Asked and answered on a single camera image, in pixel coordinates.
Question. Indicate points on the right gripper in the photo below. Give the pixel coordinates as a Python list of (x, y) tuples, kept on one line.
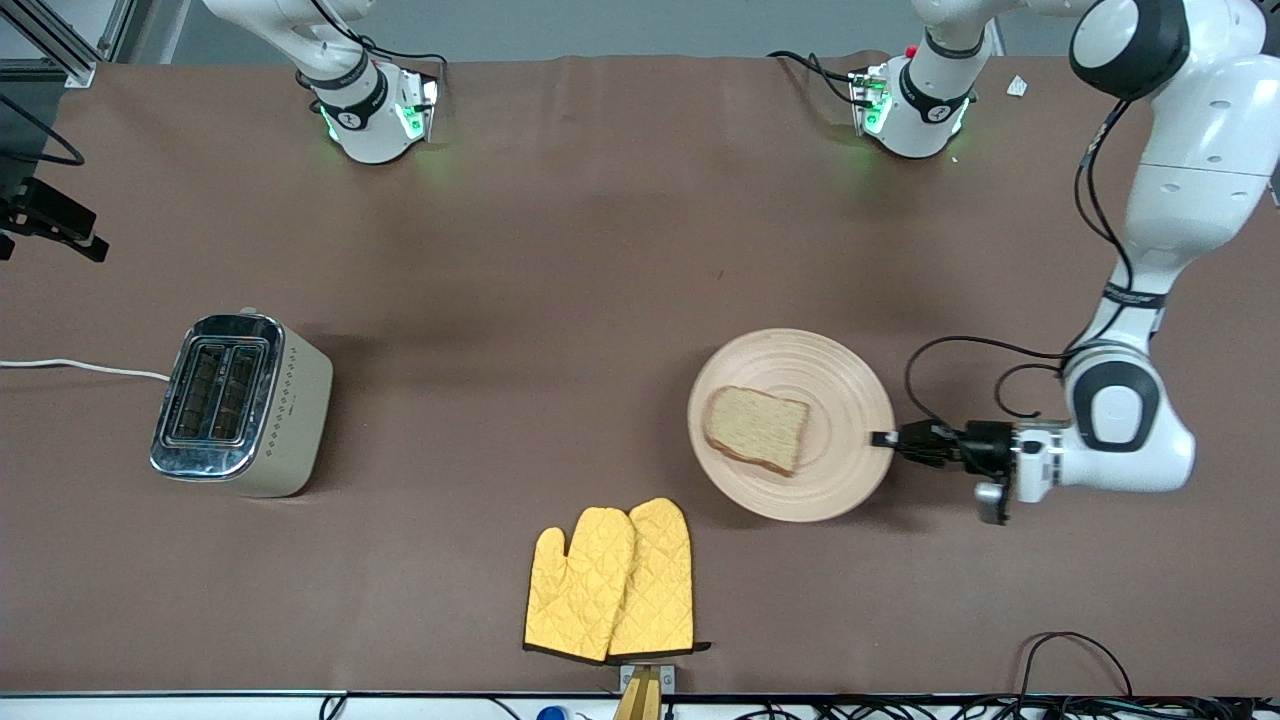
[(48, 212)]

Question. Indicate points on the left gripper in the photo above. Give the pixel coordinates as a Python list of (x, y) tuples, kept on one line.
[(984, 447)]

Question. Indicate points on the silver beige two-slot toaster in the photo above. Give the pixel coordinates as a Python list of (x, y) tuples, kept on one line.
[(260, 410)]

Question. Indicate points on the small blue object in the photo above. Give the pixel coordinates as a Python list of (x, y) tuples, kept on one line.
[(552, 714)]

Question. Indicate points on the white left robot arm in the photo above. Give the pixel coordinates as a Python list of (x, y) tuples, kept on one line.
[(1200, 150)]

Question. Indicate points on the aluminium frame profile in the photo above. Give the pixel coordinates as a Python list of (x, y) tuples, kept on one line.
[(60, 50)]

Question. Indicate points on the small white paper scrap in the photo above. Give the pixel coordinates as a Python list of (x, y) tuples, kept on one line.
[(1017, 86)]

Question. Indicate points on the yellow quilted oven mitt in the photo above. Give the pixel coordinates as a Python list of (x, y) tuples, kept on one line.
[(660, 580), (575, 590)]

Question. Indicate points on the brown bread slice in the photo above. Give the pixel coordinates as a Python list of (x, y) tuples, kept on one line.
[(755, 430)]

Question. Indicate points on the round wooden plate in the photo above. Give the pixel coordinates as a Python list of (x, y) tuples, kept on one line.
[(840, 400)]

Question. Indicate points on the green lit base connector bracket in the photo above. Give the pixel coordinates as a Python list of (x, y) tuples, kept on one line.
[(868, 100), (420, 110)]

